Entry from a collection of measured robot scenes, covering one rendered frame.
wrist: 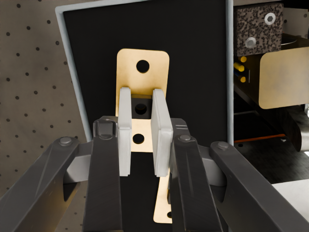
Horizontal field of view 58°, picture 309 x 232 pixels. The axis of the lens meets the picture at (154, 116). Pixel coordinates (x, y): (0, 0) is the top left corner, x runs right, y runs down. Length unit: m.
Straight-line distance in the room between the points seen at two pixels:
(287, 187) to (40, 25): 0.61
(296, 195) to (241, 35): 0.23
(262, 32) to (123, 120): 0.22
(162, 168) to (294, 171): 0.30
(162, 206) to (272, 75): 0.20
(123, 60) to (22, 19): 0.55
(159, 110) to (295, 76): 0.25
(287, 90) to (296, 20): 0.44
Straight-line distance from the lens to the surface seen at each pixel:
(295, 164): 0.45
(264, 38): 0.33
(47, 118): 0.79
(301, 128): 0.40
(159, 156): 0.15
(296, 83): 0.39
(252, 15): 0.32
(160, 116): 0.16
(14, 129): 0.84
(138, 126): 0.22
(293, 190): 0.43
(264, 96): 0.37
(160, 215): 0.32
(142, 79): 0.21
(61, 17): 0.24
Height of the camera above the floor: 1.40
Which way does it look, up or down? 66 degrees down
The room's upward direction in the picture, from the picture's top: 170 degrees clockwise
